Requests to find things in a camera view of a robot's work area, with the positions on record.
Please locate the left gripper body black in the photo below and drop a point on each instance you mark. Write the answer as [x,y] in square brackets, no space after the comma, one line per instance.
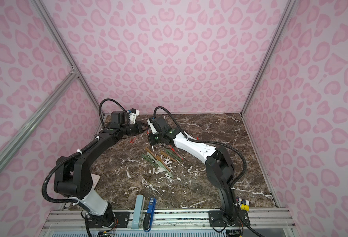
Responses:
[140,128]

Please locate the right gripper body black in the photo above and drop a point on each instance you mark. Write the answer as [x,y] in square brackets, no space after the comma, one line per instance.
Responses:
[151,139]

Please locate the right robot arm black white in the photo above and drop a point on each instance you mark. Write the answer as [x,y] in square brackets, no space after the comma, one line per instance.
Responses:
[220,169]

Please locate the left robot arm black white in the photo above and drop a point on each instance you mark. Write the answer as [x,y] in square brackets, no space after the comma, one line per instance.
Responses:
[71,181]

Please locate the brown pen left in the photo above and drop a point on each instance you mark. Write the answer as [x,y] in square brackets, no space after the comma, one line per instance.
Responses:
[147,150]

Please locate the light green pen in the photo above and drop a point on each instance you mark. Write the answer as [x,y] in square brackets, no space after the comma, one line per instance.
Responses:
[154,159]

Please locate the brown pen right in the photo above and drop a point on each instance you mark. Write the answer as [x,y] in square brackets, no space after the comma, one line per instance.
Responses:
[168,156]

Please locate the dark green pen left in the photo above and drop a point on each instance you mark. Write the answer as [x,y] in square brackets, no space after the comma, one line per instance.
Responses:
[147,158]

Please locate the dark green pen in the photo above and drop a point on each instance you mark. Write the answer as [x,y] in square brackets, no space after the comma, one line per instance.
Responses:
[147,158]
[173,155]

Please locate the dark green pen right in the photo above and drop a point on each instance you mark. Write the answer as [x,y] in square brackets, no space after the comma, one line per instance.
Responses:
[173,155]

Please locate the light blue eraser block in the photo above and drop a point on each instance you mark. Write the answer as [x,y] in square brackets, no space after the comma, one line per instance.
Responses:
[138,211]

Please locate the blue black utility tool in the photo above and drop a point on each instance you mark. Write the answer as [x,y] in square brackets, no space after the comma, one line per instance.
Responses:
[149,215]

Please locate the yellow connector plug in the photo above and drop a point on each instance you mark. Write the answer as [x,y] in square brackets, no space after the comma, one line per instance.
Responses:
[244,204]

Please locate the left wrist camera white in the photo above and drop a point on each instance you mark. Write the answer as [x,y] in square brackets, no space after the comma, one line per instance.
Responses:
[132,115]

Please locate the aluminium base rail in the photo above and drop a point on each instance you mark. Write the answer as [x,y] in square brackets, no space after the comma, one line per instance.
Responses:
[270,222]

